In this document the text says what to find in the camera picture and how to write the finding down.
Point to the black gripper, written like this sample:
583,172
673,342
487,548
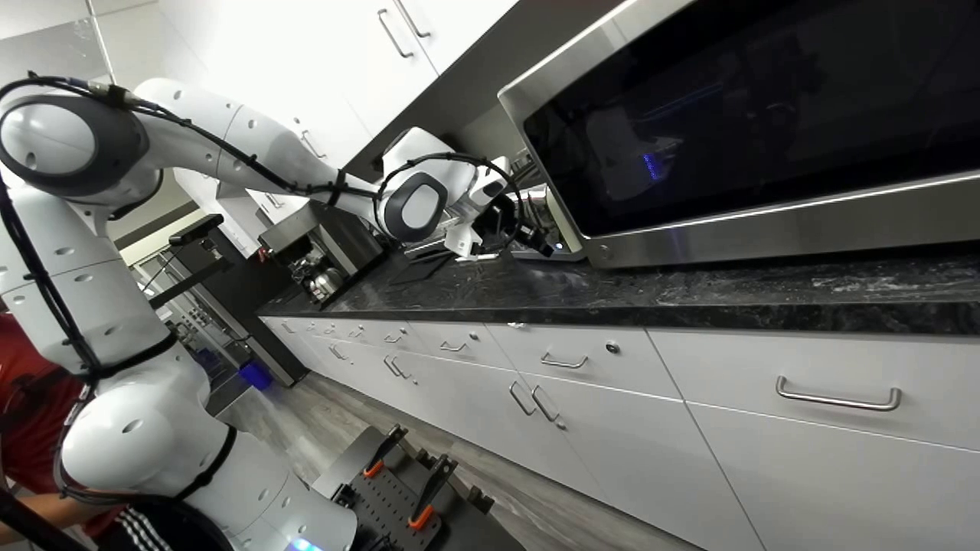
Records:
522,217

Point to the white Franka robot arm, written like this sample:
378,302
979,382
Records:
132,430

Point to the white drawer front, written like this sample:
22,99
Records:
485,345
639,371
715,379

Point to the round steel drawer lock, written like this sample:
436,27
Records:
613,347

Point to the black coffee machine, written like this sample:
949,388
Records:
340,241

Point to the white cabinet door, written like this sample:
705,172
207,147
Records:
465,19
285,49
868,495
469,408
631,461

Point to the white upper cabinet door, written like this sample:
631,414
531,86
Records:
285,49
465,19

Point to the stainless steel microwave oven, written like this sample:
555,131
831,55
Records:
756,111

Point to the black desk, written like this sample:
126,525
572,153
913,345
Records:
240,308

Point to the blue container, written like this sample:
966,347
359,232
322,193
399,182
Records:
257,373

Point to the black tool tray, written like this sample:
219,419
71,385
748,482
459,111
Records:
392,500

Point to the person in red shirt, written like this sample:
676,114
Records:
26,408

